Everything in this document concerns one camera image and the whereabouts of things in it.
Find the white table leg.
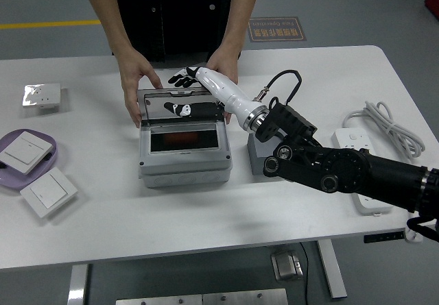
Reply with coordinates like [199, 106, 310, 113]
[317, 239, 347, 299]
[67, 264, 89, 305]

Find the person's left hand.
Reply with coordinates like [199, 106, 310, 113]
[205, 49, 240, 125]

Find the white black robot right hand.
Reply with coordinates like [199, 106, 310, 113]
[167, 66, 267, 130]

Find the silver floor socket box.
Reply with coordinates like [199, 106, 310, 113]
[270, 249, 305, 282]

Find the black floor cable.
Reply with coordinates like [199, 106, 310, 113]
[300, 242, 311, 305]

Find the black table control panel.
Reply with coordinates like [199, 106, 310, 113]
[363, 231, 405, 244]

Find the grey cube block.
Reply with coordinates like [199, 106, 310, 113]
[247, 132, 292, 177]

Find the white power strip cord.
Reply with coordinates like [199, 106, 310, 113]
[342, 101, 426, 243]

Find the white wall socket plate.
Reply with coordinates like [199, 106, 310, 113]
[22, 83, 62, 109]

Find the grey metal base plate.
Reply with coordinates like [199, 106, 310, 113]
[202, 288, 289, 305]
[115, 293, 204, 305]

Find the white power strip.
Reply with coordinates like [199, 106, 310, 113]
[331, 127, 394, 216]

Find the yellow floor tape line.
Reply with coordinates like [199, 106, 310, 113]
[0, 19, 102, 31]

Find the white wall switch plate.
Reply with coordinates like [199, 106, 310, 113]
[0, 130, 57, 175]
[19, 167, 79, 219]

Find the person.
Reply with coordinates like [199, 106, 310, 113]
[71, 0, 277, 64]

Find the purple plastic tray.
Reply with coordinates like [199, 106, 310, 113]
[0, 128, 58, 191]

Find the brown floor sign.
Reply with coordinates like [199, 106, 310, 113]
[247, 16, 307, 42]

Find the person's right hand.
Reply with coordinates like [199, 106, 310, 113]
[118, 48, 164, 129]

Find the grey junction box clear lid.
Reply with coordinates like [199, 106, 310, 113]
[136, 87, 233, 188]

